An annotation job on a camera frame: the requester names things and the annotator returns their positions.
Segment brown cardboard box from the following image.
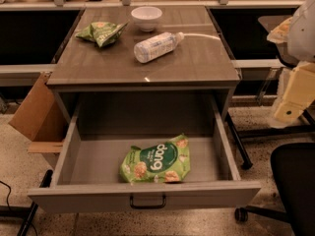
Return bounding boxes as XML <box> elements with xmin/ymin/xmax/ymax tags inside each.
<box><xmin>9</xmin><ymin>73</ymin><xmax>67</xmax><ymax>153</ymax></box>

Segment green rice chip bag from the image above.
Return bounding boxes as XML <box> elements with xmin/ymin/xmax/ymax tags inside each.
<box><xmin>120</xmin><ymin>135</ymin><xmax>191</xmax><ymax>183</ymax></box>

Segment grey open drawer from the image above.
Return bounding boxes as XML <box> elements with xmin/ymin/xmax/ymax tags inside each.
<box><xmin>29</xmin><ymin>92</ymin><xmax>261</xmax><ymax>212</ymax></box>

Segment clear plastic water bottle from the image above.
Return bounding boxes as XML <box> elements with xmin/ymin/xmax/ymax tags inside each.
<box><xmin>134</xmin><ymin>32</ymin><xmax>184</xmax><ymax>64</ymax></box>

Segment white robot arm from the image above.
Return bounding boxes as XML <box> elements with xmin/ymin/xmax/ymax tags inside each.
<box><xmin>267</xmin><ymin>0</ymin><xmax>315</xmax><ymax>129</ymax></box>

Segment crumpled green snack bag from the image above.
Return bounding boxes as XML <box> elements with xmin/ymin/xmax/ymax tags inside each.
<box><xmin>76</xmin><ymin>22</ymin><xmax>127</xmax><ymax>48</ymax></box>

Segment black office chair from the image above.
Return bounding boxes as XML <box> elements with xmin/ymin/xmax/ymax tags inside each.
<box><xmin>234</xmin><ymin>143</ymin><xmax>315</xmax><ymax>236</ymax></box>

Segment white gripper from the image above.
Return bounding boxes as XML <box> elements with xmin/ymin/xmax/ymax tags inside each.
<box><xmin>267</xmin><ymin>18</ymin><xmax>315</xmax><ymax>124</ymax></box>

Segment grey wooden cabinet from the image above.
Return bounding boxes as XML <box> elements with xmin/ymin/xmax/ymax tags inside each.
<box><xmin>47</xmin><ymin>6</ymin><xmax>239</xmax><ymax>137</ymax></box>

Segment black floor cable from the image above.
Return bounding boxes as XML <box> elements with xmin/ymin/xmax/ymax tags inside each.
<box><xmin>0</xmin><ymin>180</ymin><xmax>13</xmax><ymax>212</ymax></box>

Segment black table leg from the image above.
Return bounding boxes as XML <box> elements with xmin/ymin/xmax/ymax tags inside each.
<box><xmin>225</xmin><ymin>113</ymin><xmax>253</xmax><ymax>170</ymax></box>

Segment black drawer handle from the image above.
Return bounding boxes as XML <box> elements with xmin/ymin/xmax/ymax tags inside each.
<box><xmin>129</xmin><ymin>195</ymin><xmax>166</xmax><ymax>209</ymax></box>

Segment white ceramic bowl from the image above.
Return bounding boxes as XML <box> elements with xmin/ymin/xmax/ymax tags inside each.
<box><xmin>131</xmin><ymin>6</ymin><xmax>162</xmax><ymax>31</ymax></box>

